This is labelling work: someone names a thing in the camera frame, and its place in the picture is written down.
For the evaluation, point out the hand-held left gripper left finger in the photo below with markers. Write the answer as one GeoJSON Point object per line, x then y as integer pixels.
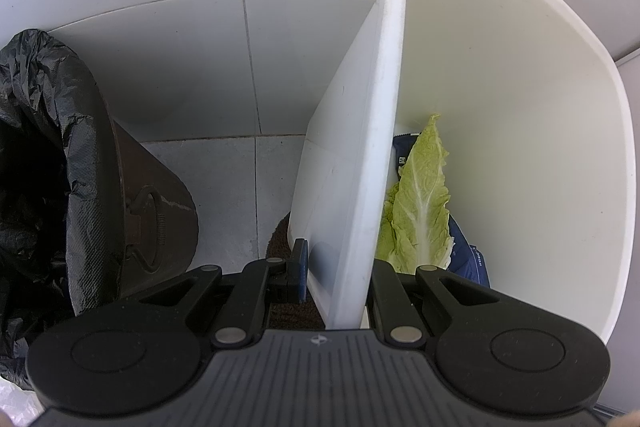
{"type": "Point", "coordinates": [301, 271]}

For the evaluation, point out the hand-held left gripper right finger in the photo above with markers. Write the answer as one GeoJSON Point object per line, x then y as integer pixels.
{"type": "Point", "coordinates": [389, 292]}

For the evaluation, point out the dark blue snack packet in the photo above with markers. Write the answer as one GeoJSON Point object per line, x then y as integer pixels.
{"type": "Point", "coordinates": [470, 259]}

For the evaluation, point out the napa cabbage leaf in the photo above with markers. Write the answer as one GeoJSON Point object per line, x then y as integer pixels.
{"type": "Point", "coordinates": [420, 207]}

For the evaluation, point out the white plastic bin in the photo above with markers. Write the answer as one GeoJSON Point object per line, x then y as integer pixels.
{"type": "Point", "coordinates": [525, 107]}

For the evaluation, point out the brown trash can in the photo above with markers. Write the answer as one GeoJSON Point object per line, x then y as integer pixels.
{"type": "Point", "coordinates": [150, 207]}

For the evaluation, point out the black garbage bag liner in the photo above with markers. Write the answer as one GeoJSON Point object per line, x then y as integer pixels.
{"type": "Point", "coordinates": [45, 157]}

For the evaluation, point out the white plastic bag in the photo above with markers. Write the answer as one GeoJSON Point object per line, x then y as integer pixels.
{"type": "Point", "coordinates": [17, 407]}

